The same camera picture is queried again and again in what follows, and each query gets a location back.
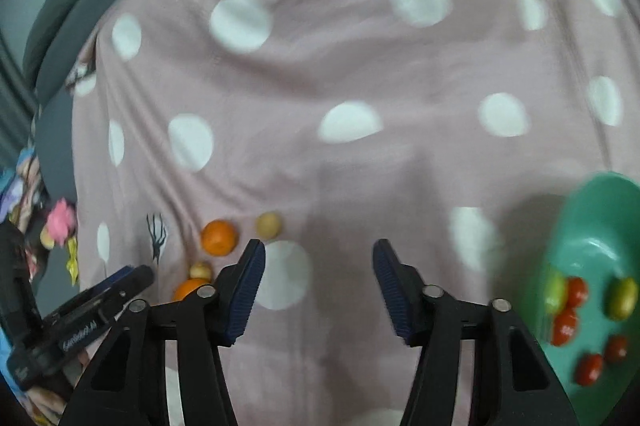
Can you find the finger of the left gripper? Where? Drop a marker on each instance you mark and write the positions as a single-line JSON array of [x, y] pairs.
[[103, 302]]

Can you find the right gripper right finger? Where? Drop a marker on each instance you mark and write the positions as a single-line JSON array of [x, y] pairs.
[[513, 382]]

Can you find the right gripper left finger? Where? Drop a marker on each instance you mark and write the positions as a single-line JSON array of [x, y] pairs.
[[125, 382]]

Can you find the red tomato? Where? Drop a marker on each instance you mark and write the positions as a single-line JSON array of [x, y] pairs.
[[564, 327]]

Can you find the cherry tomato front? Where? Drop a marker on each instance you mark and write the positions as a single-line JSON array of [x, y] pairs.
[[589, 370]]

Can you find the cherry tomato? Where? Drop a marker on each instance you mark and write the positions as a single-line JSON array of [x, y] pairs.
[[616, 349], [577, 292], [589, 370]]

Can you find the green lime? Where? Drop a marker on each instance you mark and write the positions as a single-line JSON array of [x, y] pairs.
[[555, 292]]

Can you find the large orange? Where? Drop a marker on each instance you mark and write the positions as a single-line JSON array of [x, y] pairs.
[[187, 287]]

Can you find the yellow-green kiwi fruit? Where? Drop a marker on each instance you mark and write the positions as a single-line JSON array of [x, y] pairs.
[[622, 298]]

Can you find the small mandarin orange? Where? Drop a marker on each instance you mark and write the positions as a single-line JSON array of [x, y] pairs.
[[219, 238]]

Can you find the yellow snack wrapper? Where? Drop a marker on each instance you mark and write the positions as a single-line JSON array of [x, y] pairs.
[[72, 259]]

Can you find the pink plush toy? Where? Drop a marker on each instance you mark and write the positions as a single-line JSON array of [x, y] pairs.
[[61, 222]]

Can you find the green plastic bowl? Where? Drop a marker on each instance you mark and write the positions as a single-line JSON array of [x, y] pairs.
[[596, 238]]

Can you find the beige longan left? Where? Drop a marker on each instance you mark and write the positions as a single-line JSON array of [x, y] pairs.
[[201, 271]]

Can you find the beige longan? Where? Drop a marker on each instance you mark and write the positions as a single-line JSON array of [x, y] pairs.
[[201, 271], [268, 225]]

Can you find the beige longan right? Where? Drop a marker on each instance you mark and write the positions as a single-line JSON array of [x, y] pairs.
[[268, 225]]

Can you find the grey sofa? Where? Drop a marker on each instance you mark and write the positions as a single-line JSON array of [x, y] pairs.
[[65, 6]]

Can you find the pink polka dot cloth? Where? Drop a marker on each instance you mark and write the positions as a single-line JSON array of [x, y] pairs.
[[452, 128]]

